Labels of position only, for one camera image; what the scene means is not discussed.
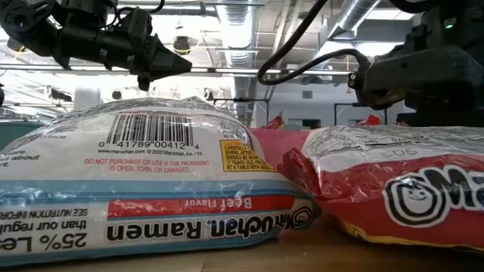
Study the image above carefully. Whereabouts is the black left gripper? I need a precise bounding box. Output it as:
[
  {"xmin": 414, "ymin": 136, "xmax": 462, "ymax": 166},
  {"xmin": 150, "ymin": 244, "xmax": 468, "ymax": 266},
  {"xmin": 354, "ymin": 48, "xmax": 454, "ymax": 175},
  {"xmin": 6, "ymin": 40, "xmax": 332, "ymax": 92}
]
[{"xmin": 109, "ymin": 8, "xmax": 193, "ymax": 91}]

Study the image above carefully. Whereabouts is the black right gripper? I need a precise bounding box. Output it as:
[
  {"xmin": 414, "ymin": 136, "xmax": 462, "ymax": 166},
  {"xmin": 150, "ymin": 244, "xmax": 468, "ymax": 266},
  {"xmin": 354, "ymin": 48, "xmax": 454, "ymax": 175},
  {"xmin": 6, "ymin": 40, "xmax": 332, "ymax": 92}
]
[{"xmin": 355, "ymin": 44, "xmax": 484, "ymax": 128}]

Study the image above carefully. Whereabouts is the green-edged ramen packet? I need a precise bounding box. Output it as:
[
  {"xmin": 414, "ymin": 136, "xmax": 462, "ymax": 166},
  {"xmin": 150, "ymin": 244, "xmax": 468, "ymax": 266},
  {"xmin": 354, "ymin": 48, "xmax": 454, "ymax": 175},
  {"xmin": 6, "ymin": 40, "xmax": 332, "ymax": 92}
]
[{"xmin": 264, "ymin": 110, "xmax": 285, "ymax": 131}]

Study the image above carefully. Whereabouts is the black round ceiling device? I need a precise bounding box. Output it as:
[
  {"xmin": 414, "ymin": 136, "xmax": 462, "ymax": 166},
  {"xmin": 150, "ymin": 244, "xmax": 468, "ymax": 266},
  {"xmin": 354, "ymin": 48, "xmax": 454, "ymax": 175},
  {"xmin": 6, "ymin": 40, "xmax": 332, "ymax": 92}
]
[{"xmin": 172, "ymin": 36, "xmax": 191, "ymax": 56}]

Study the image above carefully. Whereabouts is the thin black metal rack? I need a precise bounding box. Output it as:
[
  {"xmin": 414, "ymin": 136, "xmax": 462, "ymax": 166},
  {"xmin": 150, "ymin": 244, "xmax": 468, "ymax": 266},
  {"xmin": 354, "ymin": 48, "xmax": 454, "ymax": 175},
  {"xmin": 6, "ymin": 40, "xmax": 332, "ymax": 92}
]
[
  {"xmin": 334, "ymin": 101, "xmax": 389, "ymax": 126},
  {"xmin": 213, "ymin": 97, "xmax": 270, "ymax": 131}
]

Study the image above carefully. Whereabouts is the red white ramen packet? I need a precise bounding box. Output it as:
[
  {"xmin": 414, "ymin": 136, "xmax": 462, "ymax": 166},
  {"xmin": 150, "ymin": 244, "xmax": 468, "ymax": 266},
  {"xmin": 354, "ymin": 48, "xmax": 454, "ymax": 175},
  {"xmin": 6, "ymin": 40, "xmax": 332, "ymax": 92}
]
[{"xmin": 278, "ymin": 124, "xmax": 484, "ymax": 253}]

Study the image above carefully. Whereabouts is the blue white ramen packet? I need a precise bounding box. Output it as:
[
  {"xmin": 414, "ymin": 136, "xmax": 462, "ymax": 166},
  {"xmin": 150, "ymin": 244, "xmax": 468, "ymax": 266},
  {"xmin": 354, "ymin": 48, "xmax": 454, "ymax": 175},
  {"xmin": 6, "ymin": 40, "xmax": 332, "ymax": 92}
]
[{"xmin": 0, "ymin": 97, "xmax": 317, "ymax": 267}]

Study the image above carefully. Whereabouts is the red plastic tray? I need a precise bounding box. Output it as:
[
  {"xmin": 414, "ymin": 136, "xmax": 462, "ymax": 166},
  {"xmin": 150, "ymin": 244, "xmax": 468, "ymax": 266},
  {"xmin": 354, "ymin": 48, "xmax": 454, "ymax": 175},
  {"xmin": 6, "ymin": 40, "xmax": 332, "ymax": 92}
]
[{"xmin": 250, "ymin": 128, "xmax": 312, "ymax": 169}]

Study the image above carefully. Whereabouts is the teal rectangular container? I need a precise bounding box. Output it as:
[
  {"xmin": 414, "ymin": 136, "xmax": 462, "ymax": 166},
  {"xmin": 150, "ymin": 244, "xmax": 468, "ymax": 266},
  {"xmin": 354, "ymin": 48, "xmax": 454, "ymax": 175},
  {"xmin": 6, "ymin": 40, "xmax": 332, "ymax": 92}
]
[{"xmin": 0, "ymin": 119, "xmax": 48, "ymax": 151}]

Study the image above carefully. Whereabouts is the long ceiling light rail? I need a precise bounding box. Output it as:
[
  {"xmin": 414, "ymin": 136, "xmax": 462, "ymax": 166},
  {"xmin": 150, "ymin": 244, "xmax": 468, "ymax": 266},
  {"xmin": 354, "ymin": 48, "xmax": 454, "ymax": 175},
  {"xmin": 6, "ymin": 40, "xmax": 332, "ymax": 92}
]
[{"xmin": 0, "ymin": 64, "xmax": 356, "ymax": 79}]

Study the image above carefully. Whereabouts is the silver ventilation duct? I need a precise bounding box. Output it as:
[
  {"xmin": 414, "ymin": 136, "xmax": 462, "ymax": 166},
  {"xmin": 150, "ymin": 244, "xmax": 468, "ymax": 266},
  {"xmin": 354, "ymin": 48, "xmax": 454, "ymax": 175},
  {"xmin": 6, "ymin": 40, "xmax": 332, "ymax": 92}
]
[
  {"xmin": 215, "ymin": 0, "xmax": 262, "ymax": 110},
  {"xmin": 302, "ymin": 0, "xmax": 383, "ymax": 86}
]

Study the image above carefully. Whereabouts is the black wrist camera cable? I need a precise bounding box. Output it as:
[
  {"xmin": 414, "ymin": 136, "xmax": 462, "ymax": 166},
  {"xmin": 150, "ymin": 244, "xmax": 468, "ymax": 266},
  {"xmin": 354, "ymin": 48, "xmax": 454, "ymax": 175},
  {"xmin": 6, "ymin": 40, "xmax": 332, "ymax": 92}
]
[{"xmin": 256, "ymin": 0, "xmax": 371, "ymax": 86}]

